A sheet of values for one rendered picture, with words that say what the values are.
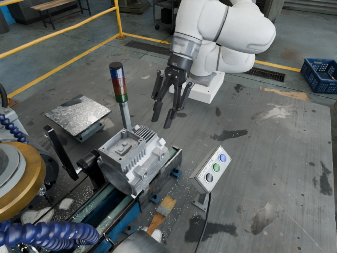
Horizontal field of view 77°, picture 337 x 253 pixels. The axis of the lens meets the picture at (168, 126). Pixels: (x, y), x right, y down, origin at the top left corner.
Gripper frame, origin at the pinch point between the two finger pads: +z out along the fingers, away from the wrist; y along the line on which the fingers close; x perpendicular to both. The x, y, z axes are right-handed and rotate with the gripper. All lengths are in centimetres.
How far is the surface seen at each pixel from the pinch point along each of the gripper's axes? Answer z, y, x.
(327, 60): -79, 50, 335
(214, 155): 7.5, 19.5, 8.9
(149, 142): 11.6, -2.2, 0.5
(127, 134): 10.5, -9.1, -4.4
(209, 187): 15.4, 23.3, 1.7
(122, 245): 21.5, 16.2, -29.6
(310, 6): -232, -29, 617
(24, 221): 59, -34, -22
